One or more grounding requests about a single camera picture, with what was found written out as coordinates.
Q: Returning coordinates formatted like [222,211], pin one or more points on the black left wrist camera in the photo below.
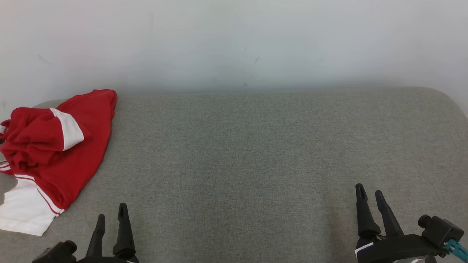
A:
[58,254]

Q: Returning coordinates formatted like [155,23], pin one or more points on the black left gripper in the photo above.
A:
[109,260]

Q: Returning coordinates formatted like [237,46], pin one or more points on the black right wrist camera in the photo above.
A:
[440,230]

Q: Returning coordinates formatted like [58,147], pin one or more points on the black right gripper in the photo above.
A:
[398,248]

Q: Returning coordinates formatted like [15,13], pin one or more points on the red and white basketball jersey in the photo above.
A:
[84,153]

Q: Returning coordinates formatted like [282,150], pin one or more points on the red shorts with white stripes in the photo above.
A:
[33,138]

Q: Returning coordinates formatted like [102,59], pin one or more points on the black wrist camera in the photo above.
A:
[58,254]
[440,230]

